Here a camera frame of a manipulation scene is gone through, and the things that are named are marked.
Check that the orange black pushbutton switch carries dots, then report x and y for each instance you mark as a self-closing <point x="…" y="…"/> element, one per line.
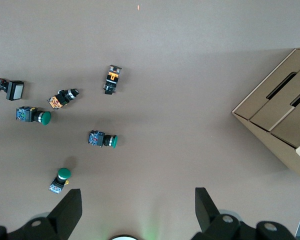
<point x="57" y="101"/>

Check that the orange black selector switch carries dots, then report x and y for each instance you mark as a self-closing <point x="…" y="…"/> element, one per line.
<point x="112" y="77"/>

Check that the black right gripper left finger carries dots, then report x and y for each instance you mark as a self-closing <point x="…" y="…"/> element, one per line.
<point x="62" y="212"/>

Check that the black square pushbutton red terminals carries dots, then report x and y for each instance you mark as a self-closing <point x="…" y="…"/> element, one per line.
<point x="13" y="90"/>

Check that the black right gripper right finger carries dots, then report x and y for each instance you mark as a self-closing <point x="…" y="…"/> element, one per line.
<point x="207" y="215"/>

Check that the green mushroom pushbutton switch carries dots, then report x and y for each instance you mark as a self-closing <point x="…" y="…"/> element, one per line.
<point x="63" y="173"/>
<point x="25" y="115"/>
<point x="97" y="138"/>

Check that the brown cardboard box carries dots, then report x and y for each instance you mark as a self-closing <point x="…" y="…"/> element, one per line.
<point x="277" y="112"/>

